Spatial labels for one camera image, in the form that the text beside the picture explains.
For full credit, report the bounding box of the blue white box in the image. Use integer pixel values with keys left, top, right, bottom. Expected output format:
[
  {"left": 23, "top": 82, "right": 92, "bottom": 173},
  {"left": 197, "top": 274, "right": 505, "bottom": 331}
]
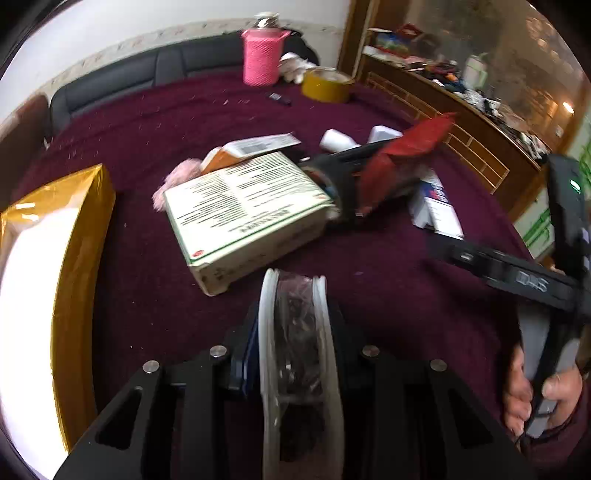
[{"left": 409, "top": 168, "right": 465, "bottom": 241}]

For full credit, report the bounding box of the maroon tablecloth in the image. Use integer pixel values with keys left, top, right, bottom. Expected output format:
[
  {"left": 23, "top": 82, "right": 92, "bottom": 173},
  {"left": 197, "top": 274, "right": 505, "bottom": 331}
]
[{"left": 9, "top": 69, "right": 555, "bottom": 480}]

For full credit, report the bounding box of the person's right hand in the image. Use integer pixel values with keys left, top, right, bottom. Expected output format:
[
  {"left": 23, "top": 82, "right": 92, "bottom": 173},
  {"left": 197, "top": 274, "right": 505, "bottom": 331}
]
[{"left": 502, "top": 344, "right": 585, "bottom": 439}]

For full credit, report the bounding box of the pink patterned packet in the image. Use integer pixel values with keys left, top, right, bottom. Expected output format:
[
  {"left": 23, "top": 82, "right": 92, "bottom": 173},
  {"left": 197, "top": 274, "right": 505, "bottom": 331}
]
[{"left": 152, "top": 158, "right": 204, "bottom": 213}]

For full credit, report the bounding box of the white bottle orange cap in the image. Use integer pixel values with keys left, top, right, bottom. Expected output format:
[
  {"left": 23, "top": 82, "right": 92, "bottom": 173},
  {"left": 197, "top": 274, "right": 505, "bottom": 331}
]
[{"left": 321, "top": 129, "right": 362, "bottom": 153}]

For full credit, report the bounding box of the orange white box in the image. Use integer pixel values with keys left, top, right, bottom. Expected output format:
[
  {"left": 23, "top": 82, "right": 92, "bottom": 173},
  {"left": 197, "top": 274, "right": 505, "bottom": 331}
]
[{"left": 200, "top": 134, "right": 298, "bottom": 175}]

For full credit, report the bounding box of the yellow tape roll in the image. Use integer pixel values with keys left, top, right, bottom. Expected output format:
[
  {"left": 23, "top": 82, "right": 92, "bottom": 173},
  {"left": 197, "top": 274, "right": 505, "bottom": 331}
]
[{"left": 301, "top": 67, "right": 356, "bottom": 103}]

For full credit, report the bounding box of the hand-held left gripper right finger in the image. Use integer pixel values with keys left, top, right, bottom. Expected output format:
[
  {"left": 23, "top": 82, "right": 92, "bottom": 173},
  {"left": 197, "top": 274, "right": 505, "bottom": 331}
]
[{"left": 323, "top": 300, "right": 532, "bottom": 480}]

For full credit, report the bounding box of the black leather sofa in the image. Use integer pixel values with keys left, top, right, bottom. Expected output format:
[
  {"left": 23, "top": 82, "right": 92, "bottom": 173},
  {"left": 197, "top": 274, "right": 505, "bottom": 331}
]
[{"left": 48, "top": 30, "right": 319, "bottom": 139}]

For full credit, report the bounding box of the wooden framed glass partition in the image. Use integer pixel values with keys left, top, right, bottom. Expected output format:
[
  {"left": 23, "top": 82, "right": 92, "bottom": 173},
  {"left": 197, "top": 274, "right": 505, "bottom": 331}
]
[{"left": 337, "top": 0, "right": 591, "bottom": 153}]

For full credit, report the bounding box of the red foil packet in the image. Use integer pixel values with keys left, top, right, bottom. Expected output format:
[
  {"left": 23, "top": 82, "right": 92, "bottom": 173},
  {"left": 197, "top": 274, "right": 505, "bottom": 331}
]
[{"left": 359, "top": 112, "right": 457, "bottom": 214}]

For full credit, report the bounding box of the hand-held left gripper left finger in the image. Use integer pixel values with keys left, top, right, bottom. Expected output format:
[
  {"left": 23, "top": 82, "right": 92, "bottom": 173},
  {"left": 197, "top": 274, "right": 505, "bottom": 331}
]
[{"left": 53, "top": 302, "right": 264, "bottom": 480}]

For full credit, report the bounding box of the white crumpled cloth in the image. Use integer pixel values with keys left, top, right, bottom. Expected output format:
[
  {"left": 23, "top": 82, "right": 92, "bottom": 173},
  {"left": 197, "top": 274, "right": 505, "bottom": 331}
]
[{"left": 278, "top": 52, "right": 315, "bottom": 84}]

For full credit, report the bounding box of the pink knit-covered jar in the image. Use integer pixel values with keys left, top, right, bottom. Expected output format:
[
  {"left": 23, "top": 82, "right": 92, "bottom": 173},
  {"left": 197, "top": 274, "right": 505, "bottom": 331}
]
[{"left": 241, "top": 13, "right": 289, "bottom": 87}]

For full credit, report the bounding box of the white green jug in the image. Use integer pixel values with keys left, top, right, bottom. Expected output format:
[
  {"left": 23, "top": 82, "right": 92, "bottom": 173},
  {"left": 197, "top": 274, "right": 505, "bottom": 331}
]
[{"left": 463, "top": 53, "right": 490, "bottom": 90}]

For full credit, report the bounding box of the green white carton box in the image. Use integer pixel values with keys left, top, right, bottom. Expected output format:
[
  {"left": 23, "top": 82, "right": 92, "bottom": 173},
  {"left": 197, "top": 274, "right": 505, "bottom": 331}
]
[{"left": 163, "top": 151, "right": 334, "bottom": 297}]

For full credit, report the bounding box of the gold foil tray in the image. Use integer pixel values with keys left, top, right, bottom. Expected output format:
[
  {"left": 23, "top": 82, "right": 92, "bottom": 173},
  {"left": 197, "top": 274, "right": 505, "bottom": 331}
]
[{"left": 0, "top": 164, "right": 116, "bottom": 455}]

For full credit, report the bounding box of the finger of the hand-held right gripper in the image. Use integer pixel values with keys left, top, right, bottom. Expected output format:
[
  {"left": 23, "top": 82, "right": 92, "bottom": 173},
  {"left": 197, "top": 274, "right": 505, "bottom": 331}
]
[
  {"left": 299, "top": 142, "right": 386, "bottom": 178},
  {"left": 323, "top": 171, "right": 426, "bottom": 227}
]

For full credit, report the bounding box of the pile of small clutter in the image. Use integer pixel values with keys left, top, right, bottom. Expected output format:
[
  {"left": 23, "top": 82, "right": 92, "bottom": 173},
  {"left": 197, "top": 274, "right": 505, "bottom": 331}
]
[{"left": 362, "top": 23, "right": 552, "bottom": 160}]

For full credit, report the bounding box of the wooden sideboard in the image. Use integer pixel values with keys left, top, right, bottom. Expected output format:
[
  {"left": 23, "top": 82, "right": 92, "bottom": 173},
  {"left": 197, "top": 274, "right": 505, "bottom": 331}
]
[{"left": 355, "top": 51, "right": 555, "bottom": 195}]

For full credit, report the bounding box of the white green printed board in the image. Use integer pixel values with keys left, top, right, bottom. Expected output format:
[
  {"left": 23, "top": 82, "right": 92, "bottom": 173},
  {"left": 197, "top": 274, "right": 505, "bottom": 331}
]
[{"left": 512, "top": 134, "right": 591, "bottom": 259}]

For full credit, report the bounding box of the clear tape roll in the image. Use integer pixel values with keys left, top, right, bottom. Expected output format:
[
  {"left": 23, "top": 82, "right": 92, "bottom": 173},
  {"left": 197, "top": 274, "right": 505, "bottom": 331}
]
[{"left": 256, "top": 268, "right": 347, "bottom": 480}]

